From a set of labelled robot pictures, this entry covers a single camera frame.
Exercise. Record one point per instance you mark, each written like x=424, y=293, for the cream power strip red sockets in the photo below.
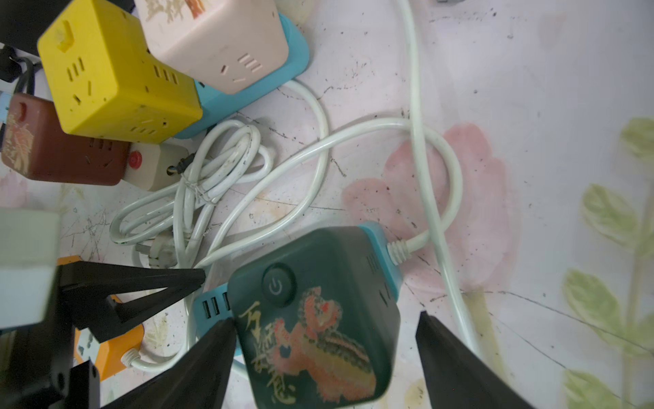
x=152, y=167

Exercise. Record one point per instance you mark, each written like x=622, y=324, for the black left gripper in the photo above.
x=37, y=368

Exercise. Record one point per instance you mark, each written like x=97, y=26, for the brown cube socket adapter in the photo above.
x=35, y=146

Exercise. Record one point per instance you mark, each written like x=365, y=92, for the dark green dragon cube adapter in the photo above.
x=316, y=387

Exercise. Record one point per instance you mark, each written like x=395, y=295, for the pink cube socket adapter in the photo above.
x=226, y=44

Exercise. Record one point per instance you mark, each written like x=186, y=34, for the yellow cube socket adapter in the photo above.
x=104, y=82

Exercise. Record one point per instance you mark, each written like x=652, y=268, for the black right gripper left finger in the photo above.
x=198, y=380

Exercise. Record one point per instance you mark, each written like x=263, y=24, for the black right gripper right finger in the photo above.
x=455, y=377

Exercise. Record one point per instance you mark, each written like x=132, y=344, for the orange USB power strip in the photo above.
x=106, y=356

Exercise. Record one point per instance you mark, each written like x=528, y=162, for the teal USB power strip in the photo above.
x=327, y=299

